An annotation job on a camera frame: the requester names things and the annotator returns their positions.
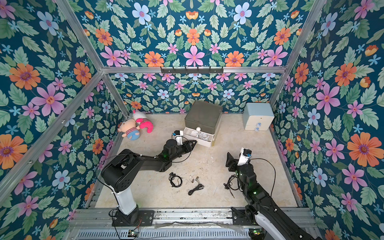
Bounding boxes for white drawer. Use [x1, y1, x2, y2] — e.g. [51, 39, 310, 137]
[183, 127, 215, 148]

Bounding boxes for white earphones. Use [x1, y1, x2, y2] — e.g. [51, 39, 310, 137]
[200, 132, 212, 142]
[189, 130, 201, 139]

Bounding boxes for black earphones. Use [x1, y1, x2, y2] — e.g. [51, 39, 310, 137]
[223, 175, 240, 198]
[169, 173, 183, 188]
[188, 177, 205, 196]

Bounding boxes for grey top drawer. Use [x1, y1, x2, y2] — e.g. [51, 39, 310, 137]
[185, 121, 219, 135]

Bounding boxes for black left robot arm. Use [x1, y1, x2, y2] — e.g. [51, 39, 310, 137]
[101, 139, 197, 216]

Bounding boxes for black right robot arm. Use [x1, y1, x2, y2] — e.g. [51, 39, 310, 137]
[226, 149, 314, 240]

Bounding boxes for three-drawer mini cabinet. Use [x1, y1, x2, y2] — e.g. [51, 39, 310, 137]
[185, 101, 223, 127]

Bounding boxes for light blue small cabinet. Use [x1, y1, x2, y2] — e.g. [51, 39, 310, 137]
[243, 103, 275, 132]

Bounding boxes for pink white plush toy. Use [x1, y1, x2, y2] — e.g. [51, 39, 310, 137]
[133, 110, 154, 134]

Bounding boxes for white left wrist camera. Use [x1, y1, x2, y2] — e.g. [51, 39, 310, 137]
[173, 130, 184, 146]

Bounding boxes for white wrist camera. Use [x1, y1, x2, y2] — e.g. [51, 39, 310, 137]
[238, 148, 252, 166]
[173, 130, 184, 146]

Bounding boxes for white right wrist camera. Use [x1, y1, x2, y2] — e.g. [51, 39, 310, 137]
[238, 148, 252, 166]

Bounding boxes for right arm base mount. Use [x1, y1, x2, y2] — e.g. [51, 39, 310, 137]
[231, 207, 256, 226]

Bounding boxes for black hook rail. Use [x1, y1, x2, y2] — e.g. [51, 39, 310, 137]
[160, 67, 224, 75]

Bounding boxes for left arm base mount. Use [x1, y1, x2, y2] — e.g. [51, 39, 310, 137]
[112, 209, 155, 227]

